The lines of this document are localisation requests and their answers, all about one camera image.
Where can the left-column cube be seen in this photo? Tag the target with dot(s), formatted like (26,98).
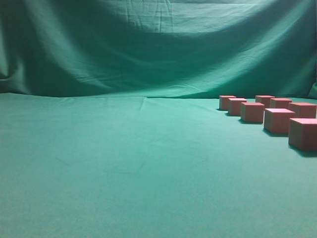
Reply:
(252,112)
(234,106)
(224,101)
(276,120)

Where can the right-column cube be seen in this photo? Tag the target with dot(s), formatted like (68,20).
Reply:
(264,99)
(279,103)
(303,110)

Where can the green cloth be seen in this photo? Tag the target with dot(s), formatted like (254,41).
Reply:
(110,126)

